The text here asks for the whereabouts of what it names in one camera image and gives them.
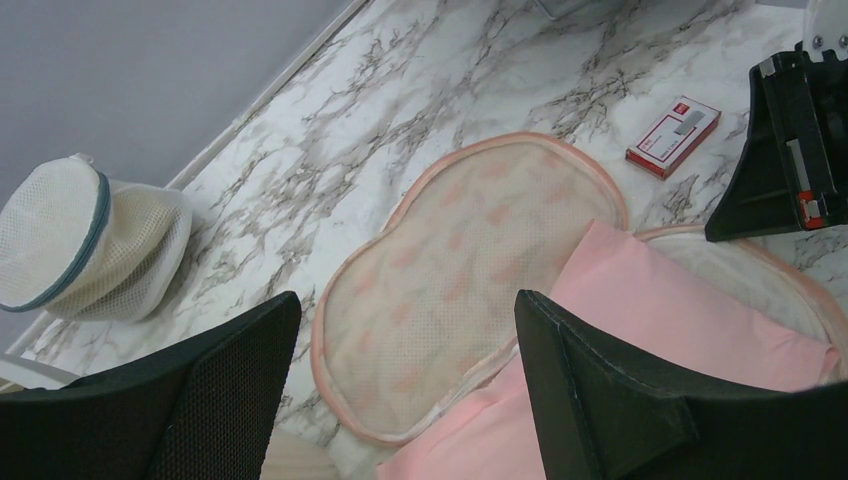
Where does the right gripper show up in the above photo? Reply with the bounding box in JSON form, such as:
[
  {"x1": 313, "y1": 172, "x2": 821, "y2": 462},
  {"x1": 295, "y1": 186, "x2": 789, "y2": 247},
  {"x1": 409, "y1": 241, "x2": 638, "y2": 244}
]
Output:
[{"x1": 705, "y1": 50, "x2": 847, "y2": 242}]

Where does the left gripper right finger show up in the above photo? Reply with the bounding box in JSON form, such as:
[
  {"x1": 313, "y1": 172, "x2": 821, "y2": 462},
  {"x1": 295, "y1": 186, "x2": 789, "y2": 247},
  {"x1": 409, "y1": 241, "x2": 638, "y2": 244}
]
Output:
[{"x1": 514, "y1": 290, "x2": 847, "y2": 479}]

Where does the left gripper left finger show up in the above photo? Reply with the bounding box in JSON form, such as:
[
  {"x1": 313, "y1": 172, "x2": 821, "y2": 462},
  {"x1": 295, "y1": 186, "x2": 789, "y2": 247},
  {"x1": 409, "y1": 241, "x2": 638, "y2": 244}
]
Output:
[{"x1": 1, "y1": 292, "x2": 302, "y2": 479}]

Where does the pink bra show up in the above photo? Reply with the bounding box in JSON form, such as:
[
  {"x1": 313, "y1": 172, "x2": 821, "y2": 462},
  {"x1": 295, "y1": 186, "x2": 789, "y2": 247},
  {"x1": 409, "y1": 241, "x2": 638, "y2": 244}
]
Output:
[{"x1": 377, "y1": 221, "x2": 847, "y2": 479}]

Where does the peach patterned mesh laundry bag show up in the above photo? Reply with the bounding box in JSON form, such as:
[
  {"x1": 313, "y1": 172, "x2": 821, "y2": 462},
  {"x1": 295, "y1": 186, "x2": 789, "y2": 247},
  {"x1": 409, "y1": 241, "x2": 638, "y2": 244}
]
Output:
[{"x1": 309, "y1": 131, "x2": 848, "y2": 480}]

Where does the red staples box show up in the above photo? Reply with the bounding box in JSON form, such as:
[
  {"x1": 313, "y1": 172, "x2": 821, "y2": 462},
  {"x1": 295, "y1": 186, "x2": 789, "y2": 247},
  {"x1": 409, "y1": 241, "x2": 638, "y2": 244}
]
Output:
[{"x1": 625, "y1": 95, "x2": 721, "y2": 180}]

